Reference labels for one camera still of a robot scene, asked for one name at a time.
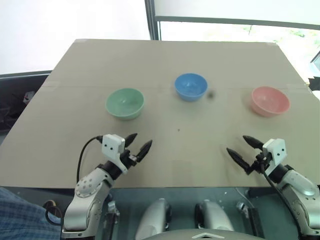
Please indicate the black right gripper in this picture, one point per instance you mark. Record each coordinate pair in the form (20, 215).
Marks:
(259, 161)

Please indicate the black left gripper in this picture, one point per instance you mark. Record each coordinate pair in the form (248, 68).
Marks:
(128, 159)

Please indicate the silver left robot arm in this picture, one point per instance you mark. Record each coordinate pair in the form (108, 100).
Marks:
(86, 192)

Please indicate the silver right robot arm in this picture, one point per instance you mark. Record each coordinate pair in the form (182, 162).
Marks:
(297, 190)

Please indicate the brown cardboard table cover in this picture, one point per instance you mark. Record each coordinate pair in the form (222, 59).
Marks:
(160, 117)

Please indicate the green bowl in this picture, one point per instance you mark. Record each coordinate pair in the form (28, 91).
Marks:
(125, 103)

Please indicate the pink red bowl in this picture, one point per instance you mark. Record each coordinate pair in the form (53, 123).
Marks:
(270, 101)

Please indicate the silver right robot leg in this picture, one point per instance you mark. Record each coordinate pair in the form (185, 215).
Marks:
(212, 215)

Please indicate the silver robot leg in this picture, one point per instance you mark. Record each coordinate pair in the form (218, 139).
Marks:
(155, 216)
(212, 215)

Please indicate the silver left robot leg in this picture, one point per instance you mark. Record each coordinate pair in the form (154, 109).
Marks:
(155, 216)

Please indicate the blue bowl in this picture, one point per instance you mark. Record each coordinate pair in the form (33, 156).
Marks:
(191, 86)

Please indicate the grey robot torso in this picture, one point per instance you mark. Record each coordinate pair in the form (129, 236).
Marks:
(200, 235)

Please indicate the dark object beside table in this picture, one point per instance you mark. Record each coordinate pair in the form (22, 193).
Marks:
(315, 72)

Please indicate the person in blue plaid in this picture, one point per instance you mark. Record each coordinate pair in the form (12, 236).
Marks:
(22, 215)

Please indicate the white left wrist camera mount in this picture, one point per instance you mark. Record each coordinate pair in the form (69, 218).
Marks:
(112, 148)

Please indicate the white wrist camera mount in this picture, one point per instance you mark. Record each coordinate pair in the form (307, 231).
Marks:
(112, 148)
(274, 151)

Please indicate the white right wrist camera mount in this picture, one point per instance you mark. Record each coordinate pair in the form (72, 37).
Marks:
(274, 151)

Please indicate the dark window frame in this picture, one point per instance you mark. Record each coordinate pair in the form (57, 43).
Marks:
(160, 21)

